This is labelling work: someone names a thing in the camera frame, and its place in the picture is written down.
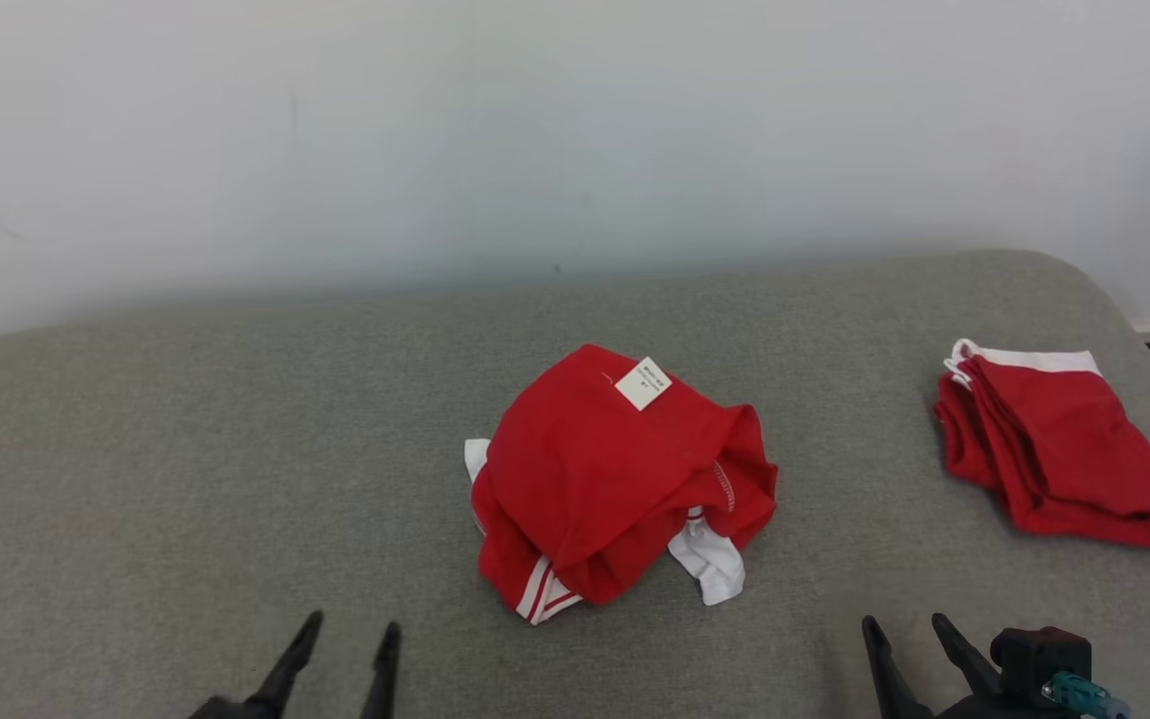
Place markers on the red shorts with white band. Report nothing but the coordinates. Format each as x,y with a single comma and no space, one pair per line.
1074,449

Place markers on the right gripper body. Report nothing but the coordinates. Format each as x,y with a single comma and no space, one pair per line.
989,709

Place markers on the red T-shirt with white sleeves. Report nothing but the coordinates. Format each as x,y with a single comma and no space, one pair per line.
595,479

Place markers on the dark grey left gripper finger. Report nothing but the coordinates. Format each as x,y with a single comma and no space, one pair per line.
290,664
382,679

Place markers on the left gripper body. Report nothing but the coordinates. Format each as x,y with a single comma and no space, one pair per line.
236,709

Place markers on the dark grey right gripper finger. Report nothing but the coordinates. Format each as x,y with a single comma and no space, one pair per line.
964,659
892,684

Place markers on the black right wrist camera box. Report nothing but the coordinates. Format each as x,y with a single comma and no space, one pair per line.
1029,654

